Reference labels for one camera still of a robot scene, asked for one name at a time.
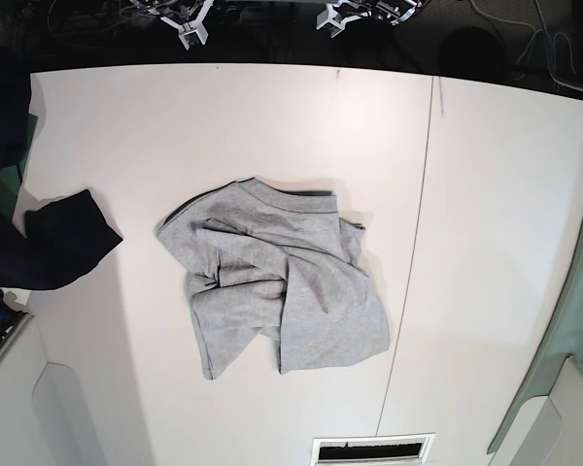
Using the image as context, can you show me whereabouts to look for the grey cables on floor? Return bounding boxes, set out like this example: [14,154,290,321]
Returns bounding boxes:
[465,0,583,93]

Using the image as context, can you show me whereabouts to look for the grey t-shirt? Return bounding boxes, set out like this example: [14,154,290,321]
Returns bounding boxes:
[156,178,391,380]

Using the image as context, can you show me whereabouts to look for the black round stool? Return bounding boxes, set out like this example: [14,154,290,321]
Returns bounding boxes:
[438,27,506,83]

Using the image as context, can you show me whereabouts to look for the dark navy cloth pile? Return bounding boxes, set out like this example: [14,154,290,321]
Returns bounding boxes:
[0,47,122,290]

